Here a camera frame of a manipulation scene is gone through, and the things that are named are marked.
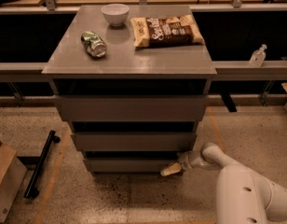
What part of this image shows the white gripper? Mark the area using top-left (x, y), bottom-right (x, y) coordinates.
top-left (160, 151), bottom-right (205, 176)

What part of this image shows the grey bottom drawer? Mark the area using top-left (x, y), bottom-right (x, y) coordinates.
top-left (83, 159), bottom-right (175, 173)

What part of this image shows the grey drawer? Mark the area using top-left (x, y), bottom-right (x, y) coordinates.
top-left (83, 159), bottom-right (175, 173)
top-left (72, 133), bottom-right (196, 151)
top-left (55, 96), bottom-right (207, 122)

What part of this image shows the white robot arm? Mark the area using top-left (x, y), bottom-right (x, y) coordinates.
top-left (161, 143), bottom-right (287, 224)

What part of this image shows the grey middle drawer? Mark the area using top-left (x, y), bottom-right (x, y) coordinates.
top-left (72, 133), bottom-right (196, 151)

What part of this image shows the grey drawer cabinet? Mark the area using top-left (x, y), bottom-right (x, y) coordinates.
top-left (43, 6), bottom-right (215, 160)

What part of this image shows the grey top drawer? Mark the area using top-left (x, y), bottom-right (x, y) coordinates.
top-left (55, 96), bottom-right (207, 122)

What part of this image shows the clear sanitizer bottle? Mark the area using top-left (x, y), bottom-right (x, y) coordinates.
top-left (249, 44), bottom-right (267, 67)

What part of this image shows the brown chip bag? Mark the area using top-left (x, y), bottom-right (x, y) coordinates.
top-left (130, 15), bottom-right (204, 48)

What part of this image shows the green crushed soda can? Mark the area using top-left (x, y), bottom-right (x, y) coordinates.
top-left (81, 31), bottom-right (107, 58)

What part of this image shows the white bowl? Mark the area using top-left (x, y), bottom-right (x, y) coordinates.
top-left (101, 4), bottom-right (130, 26)

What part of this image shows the cardboard box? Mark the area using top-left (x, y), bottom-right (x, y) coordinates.
top-left (0, 141), bottom-right (27, 223)

